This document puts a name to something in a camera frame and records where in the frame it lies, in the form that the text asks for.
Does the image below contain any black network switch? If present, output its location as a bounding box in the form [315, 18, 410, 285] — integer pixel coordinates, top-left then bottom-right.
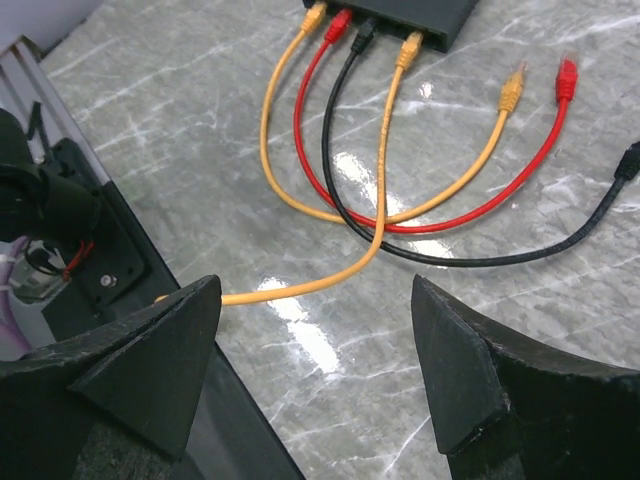
[326, 0, 478, 53]

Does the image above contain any orange ethernet cable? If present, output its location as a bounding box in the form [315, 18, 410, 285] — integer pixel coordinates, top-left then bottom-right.
[153, 29, 426, 307]

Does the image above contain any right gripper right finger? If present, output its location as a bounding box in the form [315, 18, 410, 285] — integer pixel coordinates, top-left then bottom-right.
[411, 276, 639, 479]

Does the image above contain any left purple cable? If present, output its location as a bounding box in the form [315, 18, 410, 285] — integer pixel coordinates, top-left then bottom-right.
[0, 236, 34, 361]

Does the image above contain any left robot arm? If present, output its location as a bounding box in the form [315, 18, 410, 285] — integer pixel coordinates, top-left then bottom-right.
[1, 102, 101, 247]

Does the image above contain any yellow ethernet cable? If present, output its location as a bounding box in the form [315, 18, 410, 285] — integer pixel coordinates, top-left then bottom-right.
[258, 0, 529, 225]

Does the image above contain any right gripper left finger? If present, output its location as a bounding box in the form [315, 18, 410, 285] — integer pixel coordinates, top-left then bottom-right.
[1, 275, 221, 479]

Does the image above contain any aluminium rail frame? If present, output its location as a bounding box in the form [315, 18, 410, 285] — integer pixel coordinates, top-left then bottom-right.
[0, 34, 121, 351]

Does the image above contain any black ethernet cable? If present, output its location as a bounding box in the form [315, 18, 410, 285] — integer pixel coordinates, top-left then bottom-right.
[320, 16, 640, 269]

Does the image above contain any red ethernet cable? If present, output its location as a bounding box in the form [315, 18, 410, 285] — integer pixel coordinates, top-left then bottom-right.
[293, 8, 580, 235]

